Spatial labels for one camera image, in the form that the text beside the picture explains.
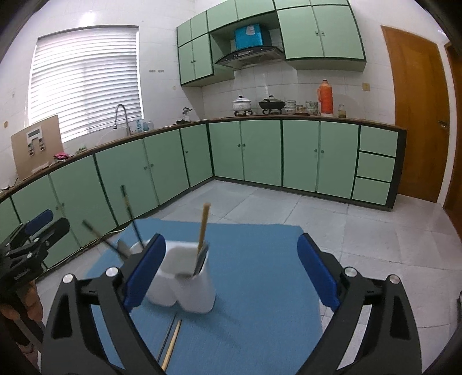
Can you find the green wall cabinets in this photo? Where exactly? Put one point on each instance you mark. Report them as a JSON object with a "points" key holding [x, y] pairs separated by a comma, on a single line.
{"points": [[317, 32]]}

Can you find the grey chopstick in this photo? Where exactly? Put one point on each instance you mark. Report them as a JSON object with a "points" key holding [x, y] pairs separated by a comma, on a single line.
{"points": [[166, 337]]}

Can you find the cardboard box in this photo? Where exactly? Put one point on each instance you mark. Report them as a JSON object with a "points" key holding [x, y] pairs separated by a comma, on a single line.
{"points": [[36, 151]]}

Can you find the blue tablecloth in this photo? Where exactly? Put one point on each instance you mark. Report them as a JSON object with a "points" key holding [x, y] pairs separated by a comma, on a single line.
{"points": [[252, 270]]}

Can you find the green base cabinets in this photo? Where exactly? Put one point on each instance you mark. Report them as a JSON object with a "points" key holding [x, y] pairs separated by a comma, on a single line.
{"points": [[260, 151]]}

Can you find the pink cloth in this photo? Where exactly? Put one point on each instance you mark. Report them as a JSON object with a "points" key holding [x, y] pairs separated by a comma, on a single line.
{"points": [[60, 155]]}

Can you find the black chopstick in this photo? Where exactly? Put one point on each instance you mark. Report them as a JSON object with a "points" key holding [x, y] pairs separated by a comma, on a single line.
{"points": [[130, 216], [97, 234]]}

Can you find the glass jar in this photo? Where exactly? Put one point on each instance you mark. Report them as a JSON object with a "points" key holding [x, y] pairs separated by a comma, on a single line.
{"points": [[341, 111]]}

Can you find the stack of bowls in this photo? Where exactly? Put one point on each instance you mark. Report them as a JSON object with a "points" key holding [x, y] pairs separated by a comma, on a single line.
{"points": [[290, 107]]}

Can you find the white plastic utensil holder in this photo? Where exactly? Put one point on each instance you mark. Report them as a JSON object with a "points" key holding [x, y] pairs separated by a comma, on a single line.
{"points": [[187, 292]]}

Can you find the white window blinds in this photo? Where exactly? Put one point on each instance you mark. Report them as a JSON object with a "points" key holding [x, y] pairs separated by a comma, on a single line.
{"points": [[83, 83]]}

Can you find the range hood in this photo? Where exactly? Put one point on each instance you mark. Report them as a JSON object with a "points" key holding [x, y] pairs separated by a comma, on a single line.
{"points": [[249, 57]]}

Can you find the bamboo chopstick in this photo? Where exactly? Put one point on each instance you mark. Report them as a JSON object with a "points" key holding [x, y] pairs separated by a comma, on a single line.
{"points": [[172, 340], [204, 227]]}

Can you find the person's left hand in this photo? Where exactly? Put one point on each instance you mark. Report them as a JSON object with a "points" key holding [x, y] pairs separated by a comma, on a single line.
{"points": [[31, 301]]}

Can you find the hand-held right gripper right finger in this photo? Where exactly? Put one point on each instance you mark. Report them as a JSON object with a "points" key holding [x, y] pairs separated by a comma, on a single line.
{"points": [[317, 274]]}

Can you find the bottles beside sink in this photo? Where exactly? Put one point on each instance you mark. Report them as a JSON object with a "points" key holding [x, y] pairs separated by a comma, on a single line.
{"points": [[144, 125]]}

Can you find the white cooking pot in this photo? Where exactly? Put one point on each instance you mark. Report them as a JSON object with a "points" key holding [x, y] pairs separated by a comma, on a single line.
{"points": [[242, 104]]}

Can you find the red thermos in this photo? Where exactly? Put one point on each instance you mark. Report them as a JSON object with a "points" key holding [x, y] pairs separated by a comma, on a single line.
{"points": [[326, 99]]}

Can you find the black wok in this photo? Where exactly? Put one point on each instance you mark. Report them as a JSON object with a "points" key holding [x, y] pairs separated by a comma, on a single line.
{"points": [[271, 104]]}

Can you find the wooden door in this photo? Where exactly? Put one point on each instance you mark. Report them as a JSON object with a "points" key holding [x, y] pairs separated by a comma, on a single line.
{"points": [[455, 126], [415, 115]]}

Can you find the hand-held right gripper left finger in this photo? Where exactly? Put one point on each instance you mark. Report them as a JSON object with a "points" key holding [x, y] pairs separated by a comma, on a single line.
{"points": [[144, 274]]}

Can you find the blue box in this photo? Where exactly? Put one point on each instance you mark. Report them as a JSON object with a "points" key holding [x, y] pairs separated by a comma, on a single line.
{"points": [[251, 36]]}

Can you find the metal kitchen faucet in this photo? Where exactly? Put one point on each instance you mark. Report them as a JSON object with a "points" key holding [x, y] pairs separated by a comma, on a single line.
{"points": [[121, 111]]}

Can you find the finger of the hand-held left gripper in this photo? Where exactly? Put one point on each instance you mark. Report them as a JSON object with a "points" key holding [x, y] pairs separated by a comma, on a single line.
{"points": [[39, 220], [54, 229]]}

